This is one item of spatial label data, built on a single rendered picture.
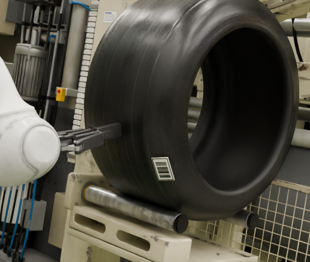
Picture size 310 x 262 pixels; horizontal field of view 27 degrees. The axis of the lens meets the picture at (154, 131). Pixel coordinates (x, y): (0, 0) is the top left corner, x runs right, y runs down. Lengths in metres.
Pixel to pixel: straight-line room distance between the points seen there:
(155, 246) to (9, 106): 0.57
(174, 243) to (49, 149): 0.53
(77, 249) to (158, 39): 0.72
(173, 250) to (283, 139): 0.45
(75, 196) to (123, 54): 0.44
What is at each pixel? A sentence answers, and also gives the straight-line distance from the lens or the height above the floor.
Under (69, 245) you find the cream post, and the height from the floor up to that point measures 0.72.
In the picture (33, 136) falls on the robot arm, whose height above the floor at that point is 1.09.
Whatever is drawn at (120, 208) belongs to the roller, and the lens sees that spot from 1.64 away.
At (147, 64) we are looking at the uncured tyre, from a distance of 1.43.
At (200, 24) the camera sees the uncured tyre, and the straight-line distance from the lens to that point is 1.47.
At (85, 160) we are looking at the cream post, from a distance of 1.86.
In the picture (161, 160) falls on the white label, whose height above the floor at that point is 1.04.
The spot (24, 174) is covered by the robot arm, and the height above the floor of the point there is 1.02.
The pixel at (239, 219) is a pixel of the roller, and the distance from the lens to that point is 1.74.
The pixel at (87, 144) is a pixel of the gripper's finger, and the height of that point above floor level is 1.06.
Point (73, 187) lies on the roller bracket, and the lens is 1.72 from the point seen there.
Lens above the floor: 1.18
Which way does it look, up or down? 3 degrees down
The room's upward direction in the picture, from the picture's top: 9 degrees clockwise
